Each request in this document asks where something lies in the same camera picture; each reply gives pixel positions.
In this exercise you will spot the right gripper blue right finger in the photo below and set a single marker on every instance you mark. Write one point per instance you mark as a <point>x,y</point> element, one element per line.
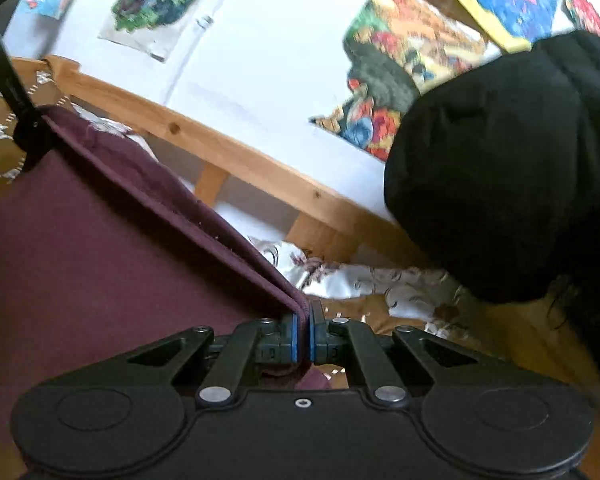
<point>360,353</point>

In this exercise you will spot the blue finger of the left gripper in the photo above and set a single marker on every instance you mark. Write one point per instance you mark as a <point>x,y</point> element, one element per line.
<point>5,85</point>

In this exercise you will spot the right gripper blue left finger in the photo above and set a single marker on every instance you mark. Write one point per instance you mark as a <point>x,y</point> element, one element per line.
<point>236,361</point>

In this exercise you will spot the maroon long-sleeve top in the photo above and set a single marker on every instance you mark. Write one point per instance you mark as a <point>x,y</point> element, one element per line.
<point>102,249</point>

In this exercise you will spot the white floral pillow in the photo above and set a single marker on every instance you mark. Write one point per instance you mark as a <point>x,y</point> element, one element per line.
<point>370,284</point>

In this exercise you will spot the blond boy drawing poster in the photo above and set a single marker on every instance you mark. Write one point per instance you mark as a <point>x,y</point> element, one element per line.
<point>149,26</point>

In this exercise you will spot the black puffer jacket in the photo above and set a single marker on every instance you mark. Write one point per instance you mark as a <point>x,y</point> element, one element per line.
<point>495,176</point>

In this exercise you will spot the landscape drawing poster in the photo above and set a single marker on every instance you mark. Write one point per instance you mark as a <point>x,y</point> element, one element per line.
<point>398,50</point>

